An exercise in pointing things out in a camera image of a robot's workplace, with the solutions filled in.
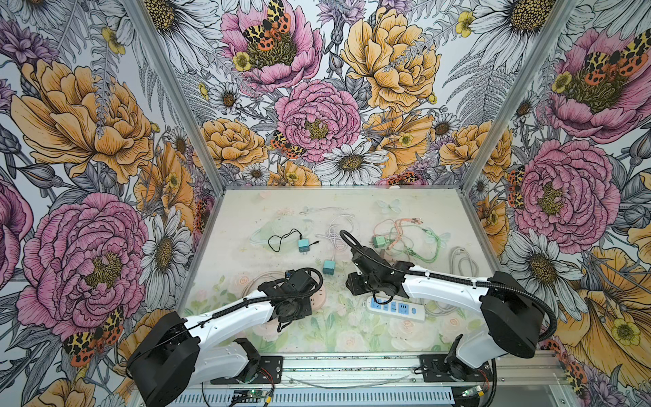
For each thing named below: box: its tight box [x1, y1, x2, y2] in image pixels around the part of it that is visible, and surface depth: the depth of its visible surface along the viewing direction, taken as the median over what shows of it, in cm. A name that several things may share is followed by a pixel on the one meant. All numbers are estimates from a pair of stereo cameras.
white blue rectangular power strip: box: [366, 295, 426, 322], surface depth 85 cm
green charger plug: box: [372, 235, 386, 249], surface depth 102 cm
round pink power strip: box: [309, 284, 327, 311], surface depth 87 cm
